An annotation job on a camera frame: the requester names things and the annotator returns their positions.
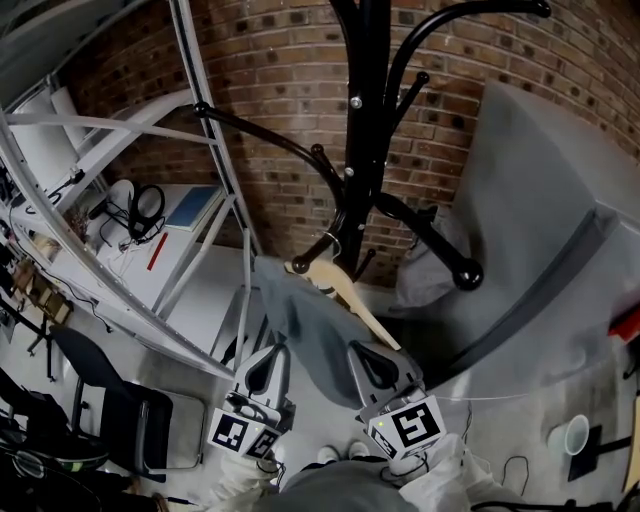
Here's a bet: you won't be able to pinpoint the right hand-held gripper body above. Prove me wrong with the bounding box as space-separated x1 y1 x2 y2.
355 382 449 461

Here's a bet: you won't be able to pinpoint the pale wooden board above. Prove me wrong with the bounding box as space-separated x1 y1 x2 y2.
622 397 640 494

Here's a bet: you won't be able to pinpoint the black floor socket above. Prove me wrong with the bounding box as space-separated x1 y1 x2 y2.
567 424 604 482

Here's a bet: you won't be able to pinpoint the black floor cable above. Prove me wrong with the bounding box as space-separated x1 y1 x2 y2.
502 454 530 496

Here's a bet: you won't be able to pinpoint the red strip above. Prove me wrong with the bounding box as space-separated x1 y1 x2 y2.
146 231 170 272

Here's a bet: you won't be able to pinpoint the red box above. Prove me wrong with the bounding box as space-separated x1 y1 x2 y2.
607 307 640 344

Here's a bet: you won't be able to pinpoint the person's legs in grey trousers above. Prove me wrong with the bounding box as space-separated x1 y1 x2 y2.
272 459 411 512

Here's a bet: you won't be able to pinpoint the black folding chair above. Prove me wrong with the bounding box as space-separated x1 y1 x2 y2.
47 324 174 484

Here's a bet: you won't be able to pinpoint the person's left forearm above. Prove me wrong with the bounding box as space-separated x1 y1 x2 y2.
209 449 281 512

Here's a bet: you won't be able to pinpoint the black plug with cable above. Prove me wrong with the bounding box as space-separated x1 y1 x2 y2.
47 168 86 204

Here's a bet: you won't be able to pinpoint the white round disc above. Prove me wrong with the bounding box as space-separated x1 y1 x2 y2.
107 179 136 206

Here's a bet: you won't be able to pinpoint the small wooden frames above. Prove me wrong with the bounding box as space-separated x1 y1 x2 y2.
9 264 74 326

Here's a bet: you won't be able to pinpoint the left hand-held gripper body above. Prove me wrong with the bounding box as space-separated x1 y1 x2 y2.
207 389 296 459

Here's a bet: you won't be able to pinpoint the black coat rack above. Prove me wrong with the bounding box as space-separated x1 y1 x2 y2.
193 0 552 292

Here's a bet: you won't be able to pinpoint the light grey fabric bundle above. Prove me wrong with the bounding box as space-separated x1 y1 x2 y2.
389 204 474 319

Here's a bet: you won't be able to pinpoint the person's right forearm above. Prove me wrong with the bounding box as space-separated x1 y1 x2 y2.
394 432 521 512

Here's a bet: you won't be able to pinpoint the black headphones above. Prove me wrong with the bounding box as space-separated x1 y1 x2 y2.
127 183 167 241

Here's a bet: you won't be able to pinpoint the dried plant bunch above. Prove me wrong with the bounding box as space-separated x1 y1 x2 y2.
62 204 91 246

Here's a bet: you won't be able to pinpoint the blue notebook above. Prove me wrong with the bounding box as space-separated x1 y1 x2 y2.
163 184 225 234

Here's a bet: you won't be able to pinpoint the grey garment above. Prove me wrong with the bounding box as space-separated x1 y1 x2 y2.
252 254 401 409

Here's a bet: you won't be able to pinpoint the white paper cup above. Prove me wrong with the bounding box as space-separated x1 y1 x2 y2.
547 413 591 456

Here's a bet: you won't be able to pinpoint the black equipment pile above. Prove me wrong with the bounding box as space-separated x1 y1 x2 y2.
0 369 109 512

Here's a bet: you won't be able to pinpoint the large grey sofa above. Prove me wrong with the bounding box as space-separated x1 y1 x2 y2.
429 77 640 389

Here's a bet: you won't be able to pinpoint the wooden clothes hanger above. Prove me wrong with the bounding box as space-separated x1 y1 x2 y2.
283 232 404 352

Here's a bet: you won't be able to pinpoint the white metal shelf frame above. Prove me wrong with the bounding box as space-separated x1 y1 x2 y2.
0 0 264 376

